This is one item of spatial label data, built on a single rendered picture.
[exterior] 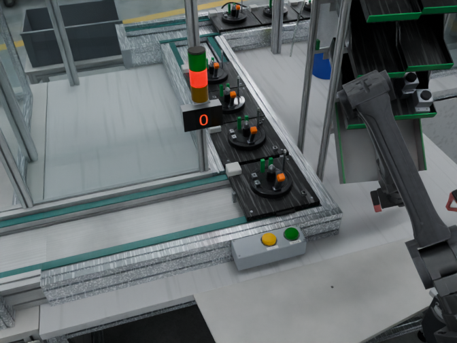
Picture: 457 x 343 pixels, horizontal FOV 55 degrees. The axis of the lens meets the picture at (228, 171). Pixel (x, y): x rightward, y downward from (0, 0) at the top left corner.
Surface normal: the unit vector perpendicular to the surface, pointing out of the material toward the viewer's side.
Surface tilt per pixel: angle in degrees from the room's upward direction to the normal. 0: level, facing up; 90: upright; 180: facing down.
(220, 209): 0
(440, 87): 0
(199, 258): 90
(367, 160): 45
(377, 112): 55
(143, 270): 90
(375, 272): 0
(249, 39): 90
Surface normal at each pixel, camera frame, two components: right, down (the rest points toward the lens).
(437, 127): 0.28, 0.63
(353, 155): 0.06, -0.07
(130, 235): -0.02, -0.76
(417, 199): -0.27, 0.08
